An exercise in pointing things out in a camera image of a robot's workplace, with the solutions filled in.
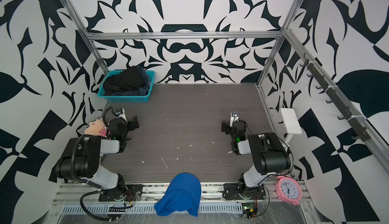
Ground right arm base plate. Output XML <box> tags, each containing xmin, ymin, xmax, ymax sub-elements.
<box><xmin>222</xmin><ymin>183</ymin><xmax>266</xmax><ymax>200</ymax></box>

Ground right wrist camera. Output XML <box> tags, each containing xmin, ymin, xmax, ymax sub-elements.
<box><xmin>230</xmin><ymin>110</ymin><xmax>239</xmax><ymax>127</ymax></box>

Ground pink plush toy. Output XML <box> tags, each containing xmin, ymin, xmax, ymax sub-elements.
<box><xmin>84</xmin><ymin>119</ymin><xmax>108</xmax><ymax>137</ymax></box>

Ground pink alarm clock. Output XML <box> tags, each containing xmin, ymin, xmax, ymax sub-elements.
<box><xmin>275</xmin><ymin>176</ymin><xmax>302</xmax><ymax>206</ymax></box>

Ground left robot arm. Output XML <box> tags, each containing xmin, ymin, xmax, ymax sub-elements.
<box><xmin>55</xmin><ymin>116</ymin><xmax>139</xmax><ymax>195</ymax></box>

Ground grey wall hook rack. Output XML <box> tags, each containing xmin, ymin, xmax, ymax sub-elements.
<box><xmin>301</xmin><ymin>53</ymin><xmax>371</xmax><ymax>142</ymax></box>

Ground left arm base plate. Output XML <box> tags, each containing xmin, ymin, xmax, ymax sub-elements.
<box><xmin>98</xmin><ymin>184</ymin><xmax>143</xmax><ymax>202</ymax></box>

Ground blue cloth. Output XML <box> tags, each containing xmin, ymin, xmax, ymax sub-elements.
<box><xmin>154</xmin><ymin>173</ymin><xmax>202</xmax><ymax>217</ymax></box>

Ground black skirt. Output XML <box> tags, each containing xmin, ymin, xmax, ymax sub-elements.
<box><xmin>103</xmin><ymin>66</ymin><xmax>147</xmax><ymax>96</ymax></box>

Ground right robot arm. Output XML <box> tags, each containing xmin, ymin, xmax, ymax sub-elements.
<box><xmin>221</xmin><ymin>120</ymin><xmax>291</xmax><ymax>188</ymax></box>

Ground aluminium frame crossbar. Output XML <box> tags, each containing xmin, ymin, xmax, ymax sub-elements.
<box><xmin>86</xmin><ymin>31</ymin><xmax>281</xmax><ymax>41</ymax></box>

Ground teal plastic basket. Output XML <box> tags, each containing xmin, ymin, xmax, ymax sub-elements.
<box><xmin>97</xmin><ymin>70</ymin><xmax>155</xmax><ymax>103</ymax></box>

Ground dark blue denim skirt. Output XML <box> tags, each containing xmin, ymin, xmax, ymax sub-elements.
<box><xmin>112</xmin><ymin>65</ymin><xmax>152</xmax><ymax>96</ymax></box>

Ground small green circuit board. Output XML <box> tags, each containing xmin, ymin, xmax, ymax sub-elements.
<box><xmin>242</xmin><ymin>203</ymin><xmax>258</xmax><ymax>219</ymax></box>

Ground white shelf stand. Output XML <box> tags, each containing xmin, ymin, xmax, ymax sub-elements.
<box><xmin>281</xmin><ymin>108</ymin><xmax>302</xmax><ymax>145</ymax></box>

